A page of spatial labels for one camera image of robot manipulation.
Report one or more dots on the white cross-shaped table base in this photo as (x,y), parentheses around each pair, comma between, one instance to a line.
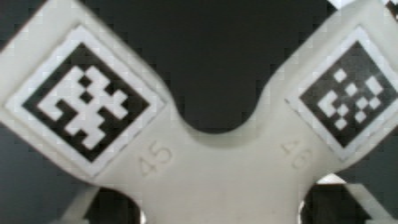
(88,107)

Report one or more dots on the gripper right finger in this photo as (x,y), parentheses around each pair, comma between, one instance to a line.
(340,203)

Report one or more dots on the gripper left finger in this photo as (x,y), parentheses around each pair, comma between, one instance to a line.
(100,207)

